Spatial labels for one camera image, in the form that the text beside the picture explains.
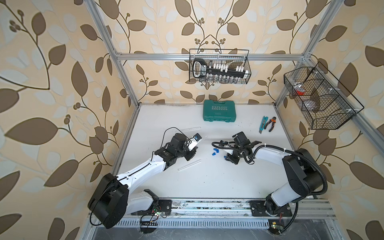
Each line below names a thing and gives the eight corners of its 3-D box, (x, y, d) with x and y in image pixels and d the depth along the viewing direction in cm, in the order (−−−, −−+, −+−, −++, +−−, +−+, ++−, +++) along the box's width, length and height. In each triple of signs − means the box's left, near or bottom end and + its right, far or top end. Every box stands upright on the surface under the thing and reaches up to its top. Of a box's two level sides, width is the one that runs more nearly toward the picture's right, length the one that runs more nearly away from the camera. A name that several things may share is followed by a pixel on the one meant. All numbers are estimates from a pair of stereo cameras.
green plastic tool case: (203, 122, 111) (203, 117, 108) (202, 103, 124) (203, 99, 120) (236, 122, 111) (238, 117, 107) (232, 103, 124) (233, 99, 120)
